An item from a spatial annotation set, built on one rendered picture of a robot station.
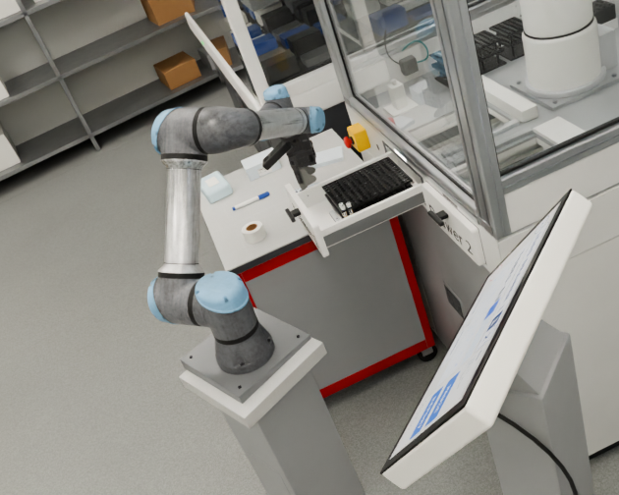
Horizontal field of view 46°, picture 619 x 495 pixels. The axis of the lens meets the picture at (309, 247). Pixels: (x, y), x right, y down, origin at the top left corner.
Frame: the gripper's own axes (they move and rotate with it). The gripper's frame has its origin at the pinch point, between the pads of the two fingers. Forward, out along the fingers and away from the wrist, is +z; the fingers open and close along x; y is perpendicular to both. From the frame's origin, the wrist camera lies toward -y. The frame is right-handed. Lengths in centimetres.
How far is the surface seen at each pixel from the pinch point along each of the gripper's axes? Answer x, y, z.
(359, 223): -38.2, 16.7, -5.1
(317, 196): -16.2, 5.5, -4.3
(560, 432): -124, 46, -7
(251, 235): -16.3, -18.5, 2.1
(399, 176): -25.4, 30.9, -8.5
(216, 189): 18.8, -32.2, 1.0
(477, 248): -65, 44, -6
